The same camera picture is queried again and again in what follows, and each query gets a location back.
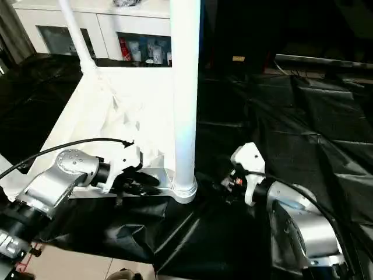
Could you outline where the shiny silver ornament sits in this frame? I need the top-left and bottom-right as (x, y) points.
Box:
(113, 0), (142, 8)

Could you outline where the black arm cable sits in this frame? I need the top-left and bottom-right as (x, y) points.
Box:
(242, 168), (353, 275)
(0, 138), (135, 179)

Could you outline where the white plastic table top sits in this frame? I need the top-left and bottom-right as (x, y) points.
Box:
(0, 63), (199, 202)

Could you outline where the black mat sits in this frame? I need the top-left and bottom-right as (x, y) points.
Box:
(0, 51), (373, 280)

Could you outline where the grey metal rack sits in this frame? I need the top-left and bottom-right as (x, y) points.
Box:
(0, 0), (31, 62)

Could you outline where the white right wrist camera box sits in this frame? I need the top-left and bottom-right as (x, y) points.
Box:
(230, 142), (268, 207)

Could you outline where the white plastic table leg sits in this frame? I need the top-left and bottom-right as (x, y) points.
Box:
(170, 0), (202, 204)
(58, 0), (98, 75)

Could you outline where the red floor cord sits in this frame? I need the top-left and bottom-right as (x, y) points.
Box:
(17, 242), (45, 272)

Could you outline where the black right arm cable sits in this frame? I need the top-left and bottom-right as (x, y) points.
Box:
(242, 168), (353, 275)

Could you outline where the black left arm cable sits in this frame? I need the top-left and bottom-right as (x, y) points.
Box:
(0, 138), (135, 179)

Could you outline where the black robot left foot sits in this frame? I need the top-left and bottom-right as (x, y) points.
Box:
(111, 269), (142, 280)

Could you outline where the white glass-door cabinet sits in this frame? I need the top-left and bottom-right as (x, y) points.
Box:
(12, 0), (175, 66)

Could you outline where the dark grey bar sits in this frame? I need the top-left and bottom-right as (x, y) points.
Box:
(274, 52), (373, 69)

